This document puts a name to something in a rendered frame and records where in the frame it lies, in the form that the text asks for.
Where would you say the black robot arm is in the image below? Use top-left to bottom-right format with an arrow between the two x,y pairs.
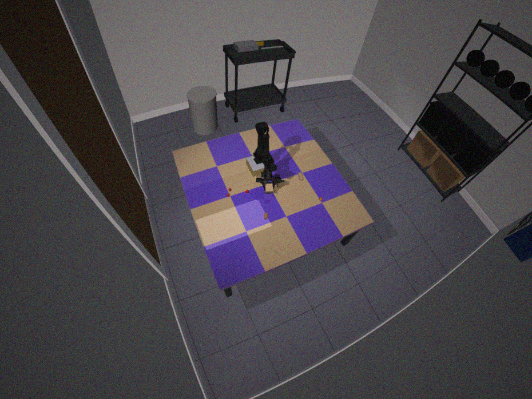
253,122 -> 277,171

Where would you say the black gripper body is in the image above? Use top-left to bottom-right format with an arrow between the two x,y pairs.
256,171 -> 281,182

